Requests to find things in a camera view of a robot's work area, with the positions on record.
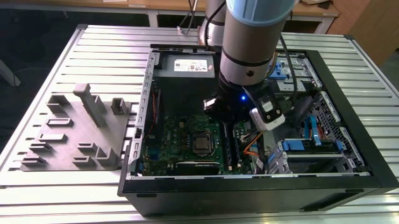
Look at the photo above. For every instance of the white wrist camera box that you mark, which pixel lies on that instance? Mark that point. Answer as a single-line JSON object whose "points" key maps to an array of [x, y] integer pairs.
{"points": [[269, 116]]}

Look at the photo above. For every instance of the RAM stick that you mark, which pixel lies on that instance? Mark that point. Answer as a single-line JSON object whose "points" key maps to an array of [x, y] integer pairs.
{"points": [[228, 144]]}

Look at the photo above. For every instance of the grey power supply unit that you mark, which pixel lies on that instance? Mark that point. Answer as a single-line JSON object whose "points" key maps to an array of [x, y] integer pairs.
{"points": [[174, 93]]}

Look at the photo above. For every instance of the blue drive latch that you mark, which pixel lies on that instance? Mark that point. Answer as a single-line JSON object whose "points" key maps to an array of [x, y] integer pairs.
{"points": [[281, 74]]}

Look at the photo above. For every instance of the green motherboard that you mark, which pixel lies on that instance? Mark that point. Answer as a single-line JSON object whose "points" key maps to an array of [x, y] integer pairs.
{"points": [[174, 135]]}

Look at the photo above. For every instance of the wooden desk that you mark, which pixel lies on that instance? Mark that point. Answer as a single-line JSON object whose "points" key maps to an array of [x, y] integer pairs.
{"points": [[94, 3]]}

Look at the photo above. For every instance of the hard disk in blue carrier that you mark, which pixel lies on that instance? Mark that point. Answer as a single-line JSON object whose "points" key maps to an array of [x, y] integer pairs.
{"points": [[309, 147]]}

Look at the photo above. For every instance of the brown wooden cabinet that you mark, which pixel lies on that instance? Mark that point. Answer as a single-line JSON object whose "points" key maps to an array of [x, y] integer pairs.
{"points": [[368, 23]]}

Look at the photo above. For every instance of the black graphics card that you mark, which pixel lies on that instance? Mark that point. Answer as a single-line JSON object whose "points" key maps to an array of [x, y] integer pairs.
{"points": [[197, 167]]}

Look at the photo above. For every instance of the grey parts rack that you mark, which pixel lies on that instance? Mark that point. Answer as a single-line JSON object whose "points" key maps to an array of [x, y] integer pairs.
{"points": [[94, 130]]}

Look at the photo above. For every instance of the CPU socket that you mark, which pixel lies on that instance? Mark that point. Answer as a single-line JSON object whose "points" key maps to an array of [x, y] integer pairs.
{"points": [[192, 149]]}

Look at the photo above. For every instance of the grey chair leg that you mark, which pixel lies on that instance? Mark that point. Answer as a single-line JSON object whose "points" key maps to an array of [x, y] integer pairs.
{"points": [[10, 72]]}

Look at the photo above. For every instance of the silver CPU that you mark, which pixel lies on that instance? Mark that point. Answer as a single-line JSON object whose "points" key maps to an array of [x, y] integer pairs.
{"points": [[204, 143]]}

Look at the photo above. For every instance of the black PC case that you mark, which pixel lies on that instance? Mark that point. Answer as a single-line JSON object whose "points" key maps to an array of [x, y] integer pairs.
{"points": [[250, 191]]}

